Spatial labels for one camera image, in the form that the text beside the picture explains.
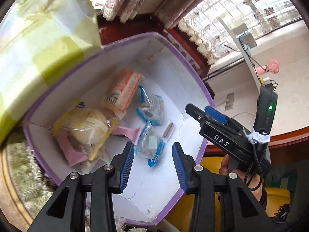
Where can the blue clear snack packet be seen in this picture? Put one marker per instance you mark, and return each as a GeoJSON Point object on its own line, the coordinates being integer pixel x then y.
{"type": "Point", "coordinates": [151, 108]}
{"type": "Point", "coordinates": [149, 145]}

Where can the orange cracker packet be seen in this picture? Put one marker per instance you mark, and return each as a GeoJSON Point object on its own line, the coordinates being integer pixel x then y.
{"type": "Point", "coordinates": [120, 93]}

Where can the blue clear snack packet upper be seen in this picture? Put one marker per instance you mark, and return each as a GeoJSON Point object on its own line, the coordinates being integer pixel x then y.
{"type": "Point", "coordinates": [151, 108]}

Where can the yellow wrapped round bread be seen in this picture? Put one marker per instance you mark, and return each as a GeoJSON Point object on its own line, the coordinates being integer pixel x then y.
{"type": "Point", "coordinates": [89, 126]}

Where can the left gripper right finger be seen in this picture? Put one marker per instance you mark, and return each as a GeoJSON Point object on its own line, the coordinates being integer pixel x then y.
{"type": "Point", "coordinates": [184, 165]}

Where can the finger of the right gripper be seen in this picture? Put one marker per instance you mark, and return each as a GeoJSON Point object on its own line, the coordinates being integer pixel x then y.
{"type": "Point", "coordinates": [196, 113]}
{"type": "Point", "coordinates": [216, 115]}

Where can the blue clear snack packet lower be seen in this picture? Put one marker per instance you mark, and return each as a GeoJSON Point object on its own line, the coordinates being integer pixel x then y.
{"type": "Point", "coordinates": [149, 145]}

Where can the pink snack wrapper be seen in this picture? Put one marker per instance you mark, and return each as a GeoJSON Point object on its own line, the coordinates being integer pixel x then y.
{"type": "Point", "coordinates": [75, 152]}

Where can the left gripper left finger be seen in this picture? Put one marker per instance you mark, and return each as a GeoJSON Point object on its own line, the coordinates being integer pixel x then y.
{"type": "Point", "coordinates": [122, 164]}

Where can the small clear biscuit stick packet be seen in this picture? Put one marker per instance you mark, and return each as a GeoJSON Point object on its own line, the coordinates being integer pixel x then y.
{"type": "Point", "coordinates": [169, 130]}

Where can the pink handheld fan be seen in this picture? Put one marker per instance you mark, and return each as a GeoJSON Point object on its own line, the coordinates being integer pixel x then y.
{"type": "Point", "coordinates": [272, 66]}

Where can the green checkered plastic tablecloth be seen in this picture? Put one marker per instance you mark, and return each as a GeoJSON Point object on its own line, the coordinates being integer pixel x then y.
{"type": "Point", "coordinates": [41, 41]}

